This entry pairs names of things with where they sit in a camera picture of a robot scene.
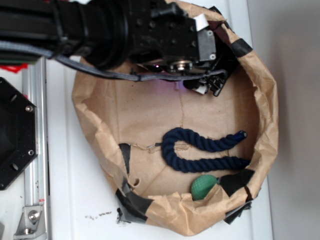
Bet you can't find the grey braided cable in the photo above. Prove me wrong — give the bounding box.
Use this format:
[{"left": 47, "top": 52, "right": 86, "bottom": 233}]
[{"left": 0, "top": 41, "right": 228, "bottom": 82}]

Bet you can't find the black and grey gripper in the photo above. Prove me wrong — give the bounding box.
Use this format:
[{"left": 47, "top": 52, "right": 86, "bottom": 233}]
[{"left": 129, "top": 0, "right": 238, "bottom": 97}]

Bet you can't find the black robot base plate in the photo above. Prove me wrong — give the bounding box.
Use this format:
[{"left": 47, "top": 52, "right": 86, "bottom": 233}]
[{"left": 0, "top": 77, "right": 37, "bottom": 191}]

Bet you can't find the dark blue twisted rope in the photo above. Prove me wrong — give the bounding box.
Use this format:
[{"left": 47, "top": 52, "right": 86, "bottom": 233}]
[{"left": 161, "top": 127, "right": 251, "bottom": 174}]

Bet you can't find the green rubber ball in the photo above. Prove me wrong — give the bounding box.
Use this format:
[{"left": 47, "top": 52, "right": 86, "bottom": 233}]
[{"left": 190, "top": 174, "right": 219, "bottom": 201}]

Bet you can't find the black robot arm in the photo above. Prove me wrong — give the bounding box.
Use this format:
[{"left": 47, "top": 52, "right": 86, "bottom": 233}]
[{"left": 0, "top": 0, "right": 239, "bottom": 96}]

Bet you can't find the metal corner bracket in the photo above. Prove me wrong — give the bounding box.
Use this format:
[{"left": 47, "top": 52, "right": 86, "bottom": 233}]
[{"left": 13, "top": 205, "right": 47, "bottom": 240}]

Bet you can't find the brown paper bag bin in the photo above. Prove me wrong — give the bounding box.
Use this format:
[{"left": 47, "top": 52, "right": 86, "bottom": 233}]
[{"left": 72, "top": 2, "right": 279, "bottom": 236}]

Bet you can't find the aluminium extrusion rail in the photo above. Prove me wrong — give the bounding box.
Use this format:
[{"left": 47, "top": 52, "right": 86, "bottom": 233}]
[{"left": 14, "top": 58, "right": 52, "bottom": 240}]

